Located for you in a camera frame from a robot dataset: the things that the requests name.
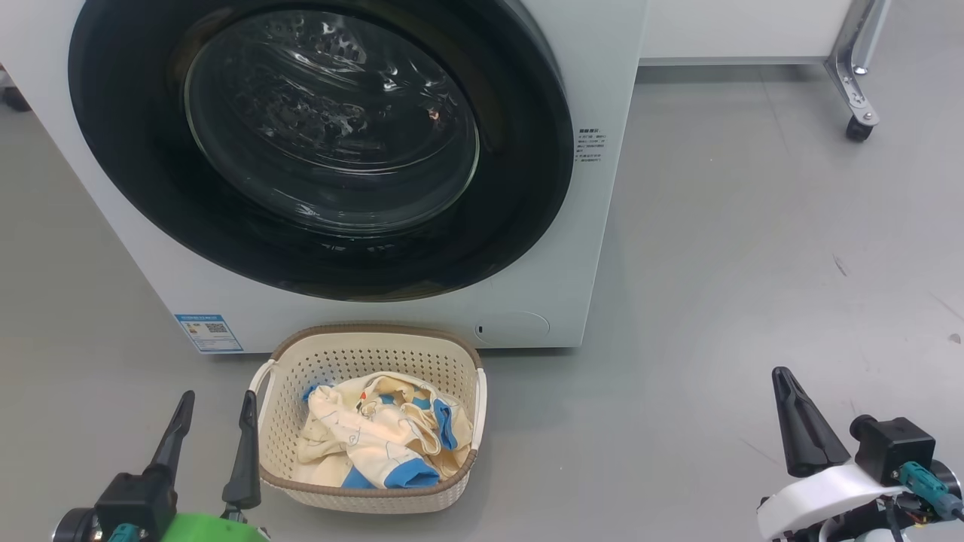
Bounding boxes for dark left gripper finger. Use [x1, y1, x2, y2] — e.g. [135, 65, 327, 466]
[221, 390, 262, 513]
[147, 390, 197, 473]

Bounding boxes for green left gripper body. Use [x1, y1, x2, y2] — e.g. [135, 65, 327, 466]
[162, 512, 270, 542]

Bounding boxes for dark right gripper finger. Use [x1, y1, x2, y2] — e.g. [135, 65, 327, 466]
[772, 367, 852, 477]

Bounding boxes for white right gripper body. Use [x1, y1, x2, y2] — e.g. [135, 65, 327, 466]
[757, 463, 905, 539]

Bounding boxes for cream clothes with blue cuffs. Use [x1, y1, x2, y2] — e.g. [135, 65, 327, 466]
[294, 373, 475, 490]

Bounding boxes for black glass washing machine door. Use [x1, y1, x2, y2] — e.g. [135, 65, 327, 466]
[68, 0, 575, 302]

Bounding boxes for cream perforated laundry basket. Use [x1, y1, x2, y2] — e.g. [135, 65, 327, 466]
[249, 324, 489, 515]

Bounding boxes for white front-load washing machine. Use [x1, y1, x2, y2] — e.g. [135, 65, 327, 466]
[0, 0, 648, 355]

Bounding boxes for blue energy label sticker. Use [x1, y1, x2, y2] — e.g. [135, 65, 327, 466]
[175, 314, 244, 353]

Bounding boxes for round drain filter cover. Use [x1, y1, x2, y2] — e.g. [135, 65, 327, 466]
[474, 311, 551, 349]

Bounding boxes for printed text label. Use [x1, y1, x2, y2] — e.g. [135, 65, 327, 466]
[576, 128, 607, 164]

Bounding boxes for white rolling partition board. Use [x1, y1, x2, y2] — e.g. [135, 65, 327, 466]
[640, 0, 856, 65]

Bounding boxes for teal right camera connector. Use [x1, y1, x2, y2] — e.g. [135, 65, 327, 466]
[896, 461, 964, 520]

